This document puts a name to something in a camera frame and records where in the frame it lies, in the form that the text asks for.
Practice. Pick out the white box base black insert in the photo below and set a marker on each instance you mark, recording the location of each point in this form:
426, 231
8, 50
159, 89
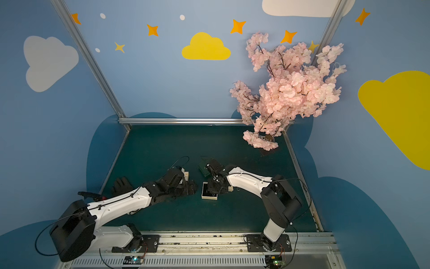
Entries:
206, 194

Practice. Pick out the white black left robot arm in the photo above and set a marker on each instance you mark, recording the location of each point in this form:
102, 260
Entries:
82, 227

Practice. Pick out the right aluminium frame post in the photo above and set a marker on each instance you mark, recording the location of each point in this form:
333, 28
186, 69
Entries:
330, 29

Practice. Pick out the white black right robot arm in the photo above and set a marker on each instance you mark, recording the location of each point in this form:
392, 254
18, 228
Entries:
280, 200

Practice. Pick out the black red handled tool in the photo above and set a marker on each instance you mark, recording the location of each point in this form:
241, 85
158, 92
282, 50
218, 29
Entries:
94, 196

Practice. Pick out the green circuit board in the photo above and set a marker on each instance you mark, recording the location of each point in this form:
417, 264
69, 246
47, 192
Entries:
133, 260
273, 262

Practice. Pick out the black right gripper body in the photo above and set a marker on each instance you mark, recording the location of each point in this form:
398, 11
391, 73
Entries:
214, 185

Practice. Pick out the black glove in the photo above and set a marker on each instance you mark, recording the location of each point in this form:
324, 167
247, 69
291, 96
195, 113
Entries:
121, 186

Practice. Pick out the pink cherry blossom tree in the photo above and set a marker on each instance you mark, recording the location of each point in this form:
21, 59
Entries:
295, 88

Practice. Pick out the front aluminium rail track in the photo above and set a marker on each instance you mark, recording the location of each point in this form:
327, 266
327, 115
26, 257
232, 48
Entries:
218, 250

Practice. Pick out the brown tree base plate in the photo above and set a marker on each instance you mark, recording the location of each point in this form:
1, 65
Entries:
265, 152

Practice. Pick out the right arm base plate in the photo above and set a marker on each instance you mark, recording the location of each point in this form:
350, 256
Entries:
259, 243

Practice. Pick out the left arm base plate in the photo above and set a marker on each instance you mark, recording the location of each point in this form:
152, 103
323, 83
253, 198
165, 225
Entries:
140, 244

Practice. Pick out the left aluminium frame post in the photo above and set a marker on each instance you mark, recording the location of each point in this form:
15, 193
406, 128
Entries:
73, 29

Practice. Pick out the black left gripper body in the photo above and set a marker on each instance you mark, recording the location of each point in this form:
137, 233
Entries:
187, 186

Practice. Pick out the horizontal aluminium frame rail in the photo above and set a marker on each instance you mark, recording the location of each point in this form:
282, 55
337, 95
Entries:
183, 121

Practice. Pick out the right green circuit board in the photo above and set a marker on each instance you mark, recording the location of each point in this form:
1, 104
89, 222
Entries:
273, 262

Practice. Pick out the aluminium frame post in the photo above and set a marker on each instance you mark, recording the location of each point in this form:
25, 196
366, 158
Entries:
73, 29
330, 29

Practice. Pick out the left green circuit board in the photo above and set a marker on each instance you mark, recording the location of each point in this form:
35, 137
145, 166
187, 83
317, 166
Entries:
133, 260

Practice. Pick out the green jewelry box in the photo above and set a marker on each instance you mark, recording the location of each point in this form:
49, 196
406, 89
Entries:
203, 169

